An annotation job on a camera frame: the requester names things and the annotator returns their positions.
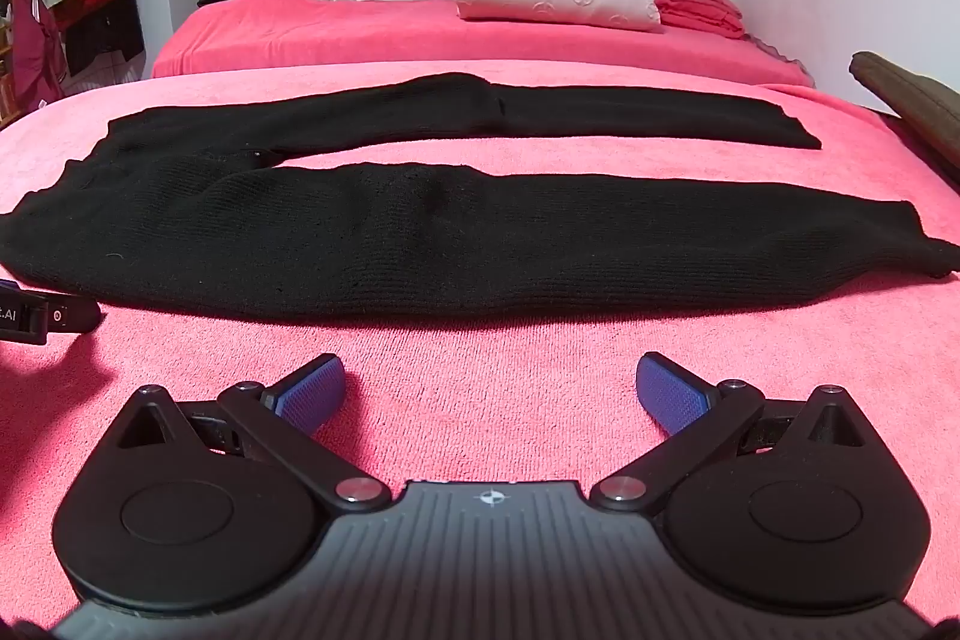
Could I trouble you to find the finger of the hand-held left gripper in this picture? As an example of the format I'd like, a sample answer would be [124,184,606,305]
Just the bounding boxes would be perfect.
[46,298,103,336]

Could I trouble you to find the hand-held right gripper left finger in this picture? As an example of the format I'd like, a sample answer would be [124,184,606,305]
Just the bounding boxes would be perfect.
[101,353,392,515]

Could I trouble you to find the brown cushion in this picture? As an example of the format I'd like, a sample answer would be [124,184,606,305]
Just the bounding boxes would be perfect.
[848,50,960,170]

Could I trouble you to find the folded pink cloth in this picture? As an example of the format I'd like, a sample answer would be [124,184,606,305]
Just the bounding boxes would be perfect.
[649,0,747,40]

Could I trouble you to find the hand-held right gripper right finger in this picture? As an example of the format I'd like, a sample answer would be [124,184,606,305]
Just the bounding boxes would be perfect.
[589,352,875,514]

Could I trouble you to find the black knit pants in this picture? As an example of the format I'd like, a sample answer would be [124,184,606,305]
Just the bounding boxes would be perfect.
[0,72,960,323]

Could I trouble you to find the pink fleece blanket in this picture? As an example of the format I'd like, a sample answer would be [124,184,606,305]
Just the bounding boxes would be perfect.
[0,59,960,633]
[151,0,817,88]

